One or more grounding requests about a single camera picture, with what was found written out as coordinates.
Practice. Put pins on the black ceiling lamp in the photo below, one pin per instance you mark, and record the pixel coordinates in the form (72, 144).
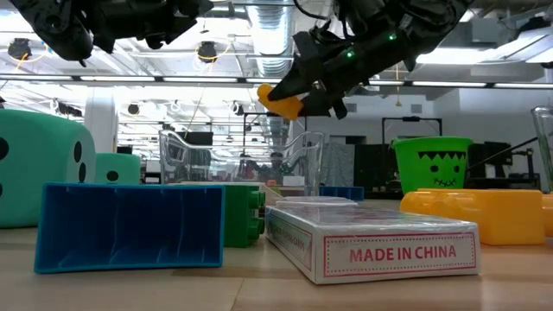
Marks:
(19, 48)
(207, 52)

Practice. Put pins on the long ceiling light strip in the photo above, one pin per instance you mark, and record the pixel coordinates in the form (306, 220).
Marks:
(116, 78)

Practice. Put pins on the black background stand frame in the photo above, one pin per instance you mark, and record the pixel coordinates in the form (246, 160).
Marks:
(410, 118)

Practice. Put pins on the black background cabinet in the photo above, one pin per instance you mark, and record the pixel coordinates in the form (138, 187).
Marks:
(371, 168)

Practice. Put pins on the blue arched toy brick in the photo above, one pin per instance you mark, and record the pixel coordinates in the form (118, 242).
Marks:
(129, 229)

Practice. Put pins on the card deck red emblem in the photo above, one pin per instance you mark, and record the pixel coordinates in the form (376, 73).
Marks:
(389, 255)

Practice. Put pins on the corrugated silver duct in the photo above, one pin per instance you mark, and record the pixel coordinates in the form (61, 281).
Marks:
(272, 34)

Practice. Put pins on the white room pillar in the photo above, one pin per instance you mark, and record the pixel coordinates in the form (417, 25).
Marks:
(101, 129)

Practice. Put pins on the yellow wedge toy brick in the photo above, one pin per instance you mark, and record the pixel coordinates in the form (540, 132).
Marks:
(548, 216)

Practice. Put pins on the clear plastic bin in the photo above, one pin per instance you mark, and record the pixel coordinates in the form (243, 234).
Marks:
(545, 147)
(311, 164)

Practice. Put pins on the small dark green brick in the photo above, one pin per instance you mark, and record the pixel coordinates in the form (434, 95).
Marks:
(242, 216)

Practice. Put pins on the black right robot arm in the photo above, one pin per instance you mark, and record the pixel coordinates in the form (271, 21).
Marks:
(432, 17)

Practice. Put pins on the yellow stepped toy brick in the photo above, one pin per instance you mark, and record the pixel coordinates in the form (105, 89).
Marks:
(285, 109)

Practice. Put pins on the large yellow notched brick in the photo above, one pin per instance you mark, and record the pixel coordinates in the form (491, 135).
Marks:
(497, 216)

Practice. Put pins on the grey fabric cover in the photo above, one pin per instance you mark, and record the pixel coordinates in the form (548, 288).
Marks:
(341, 164)

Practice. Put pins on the long blue toy brick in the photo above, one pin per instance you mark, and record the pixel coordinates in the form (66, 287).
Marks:
(341, 193)

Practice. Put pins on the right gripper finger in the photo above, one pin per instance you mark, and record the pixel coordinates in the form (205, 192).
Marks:
(302, 82)
(328, 103)

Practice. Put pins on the person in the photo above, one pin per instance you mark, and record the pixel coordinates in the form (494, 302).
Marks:
(276, 162)

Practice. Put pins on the green monster face bucket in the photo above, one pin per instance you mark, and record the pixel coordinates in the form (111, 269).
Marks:
(432, 166)

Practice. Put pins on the teal foam die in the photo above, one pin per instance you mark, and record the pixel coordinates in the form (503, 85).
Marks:
(116, 166)
(39, 173)

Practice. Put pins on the dark background equipment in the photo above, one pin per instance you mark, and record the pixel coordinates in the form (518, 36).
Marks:
(497, 160)

